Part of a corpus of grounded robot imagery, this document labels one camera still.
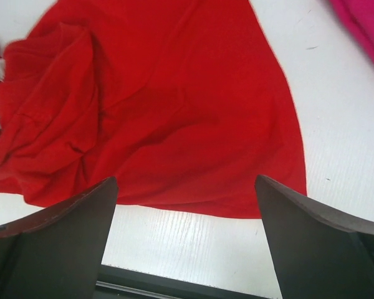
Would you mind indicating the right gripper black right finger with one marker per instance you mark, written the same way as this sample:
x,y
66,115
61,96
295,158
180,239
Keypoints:
x,y
317,251

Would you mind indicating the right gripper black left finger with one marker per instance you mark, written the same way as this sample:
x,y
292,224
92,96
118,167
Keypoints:
x,y
57,251

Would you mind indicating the red t shirt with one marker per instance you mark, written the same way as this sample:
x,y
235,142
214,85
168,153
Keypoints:
x,y
183,102

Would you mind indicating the magenta t shirt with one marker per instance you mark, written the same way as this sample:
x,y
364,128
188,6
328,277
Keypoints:
x,y
358,19

